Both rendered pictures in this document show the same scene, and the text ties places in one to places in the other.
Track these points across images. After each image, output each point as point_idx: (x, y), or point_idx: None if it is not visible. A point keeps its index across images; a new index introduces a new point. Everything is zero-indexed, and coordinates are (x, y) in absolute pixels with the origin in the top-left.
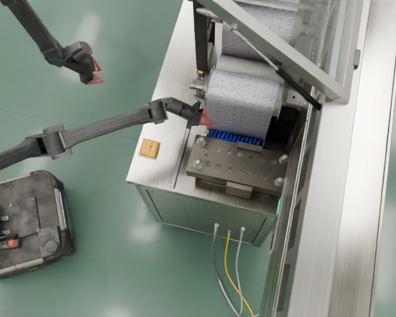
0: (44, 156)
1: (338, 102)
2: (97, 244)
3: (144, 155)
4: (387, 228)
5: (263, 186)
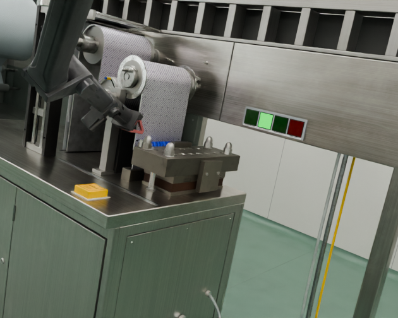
0: (74, 82)
1: None
2: None
3: (95, 195)
4: (241, 310)
5: (223, 156)
